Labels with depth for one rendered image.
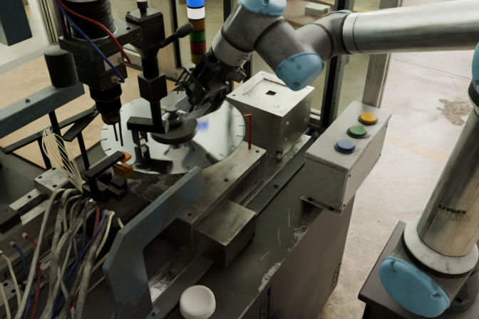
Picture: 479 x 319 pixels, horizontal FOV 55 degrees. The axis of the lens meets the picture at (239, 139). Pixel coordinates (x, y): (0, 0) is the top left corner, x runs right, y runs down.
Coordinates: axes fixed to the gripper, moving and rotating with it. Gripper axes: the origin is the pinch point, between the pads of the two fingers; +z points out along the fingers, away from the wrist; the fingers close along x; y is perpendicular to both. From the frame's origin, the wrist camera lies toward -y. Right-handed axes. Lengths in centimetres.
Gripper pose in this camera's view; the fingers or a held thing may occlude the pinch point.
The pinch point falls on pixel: (190, 114)
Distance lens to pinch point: 104.3
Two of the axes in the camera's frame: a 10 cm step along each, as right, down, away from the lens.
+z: -5.0, 5.8, 6.5
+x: 6.2, 7.6, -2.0
